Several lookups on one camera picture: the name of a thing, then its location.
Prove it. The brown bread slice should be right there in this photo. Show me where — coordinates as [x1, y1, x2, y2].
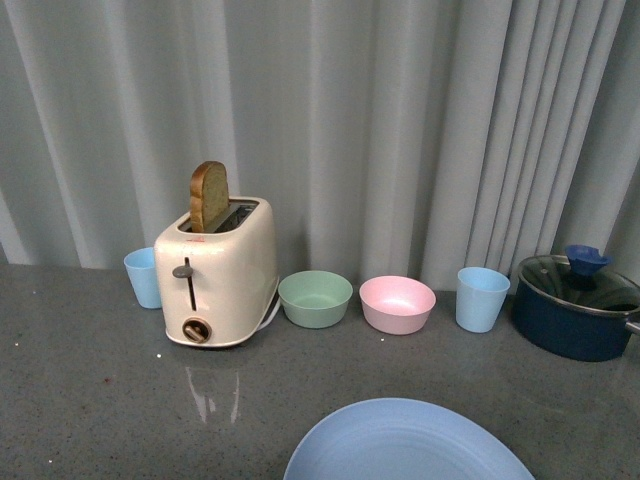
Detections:
[190, 161, 230, 233]

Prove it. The grey curtain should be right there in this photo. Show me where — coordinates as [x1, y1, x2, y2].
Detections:
[1, 1, 639, 289]

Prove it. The dark blue saucepan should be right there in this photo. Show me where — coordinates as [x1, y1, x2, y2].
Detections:
[511, 282, 639, 362]

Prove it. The pink bowl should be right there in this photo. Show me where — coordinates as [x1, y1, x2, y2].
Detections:
[359, 276, 437, 335]

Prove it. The green bowl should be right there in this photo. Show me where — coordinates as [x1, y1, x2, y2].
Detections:
[278, 270, 353, 329]

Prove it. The light blue plate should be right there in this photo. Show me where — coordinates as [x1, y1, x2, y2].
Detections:
[284, 398, 533, 479]

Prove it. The glass lid with blue knob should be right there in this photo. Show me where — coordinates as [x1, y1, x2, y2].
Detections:
[518, 244, 639, 315]

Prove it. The white toaster cable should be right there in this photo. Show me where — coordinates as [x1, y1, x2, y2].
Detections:
[252, 292, 282, 335]

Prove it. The cream white toaster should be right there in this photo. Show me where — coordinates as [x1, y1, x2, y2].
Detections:
[154, 197, 279, 348]

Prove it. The light blue cup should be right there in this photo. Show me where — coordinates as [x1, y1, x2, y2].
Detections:
[124, 247, 161, 309]
[455, 267, 511, 333]

